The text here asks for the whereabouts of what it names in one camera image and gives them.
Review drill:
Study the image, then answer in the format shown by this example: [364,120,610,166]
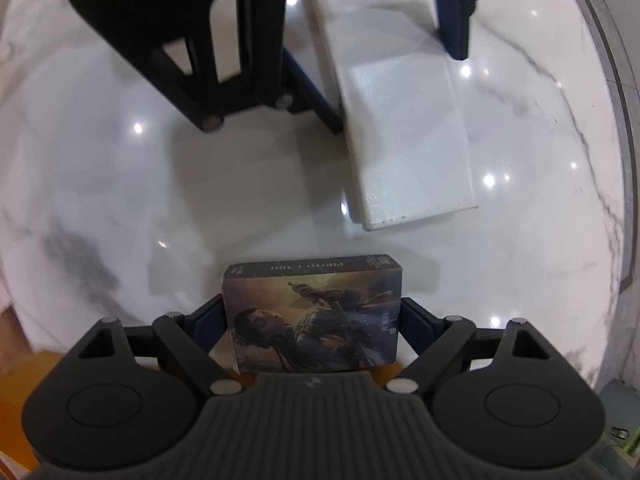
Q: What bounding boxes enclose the illustrated card box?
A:
[221,255,402,374]

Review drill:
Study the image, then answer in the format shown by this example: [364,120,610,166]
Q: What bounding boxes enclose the orange white storage box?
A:
[0,349,66,476]

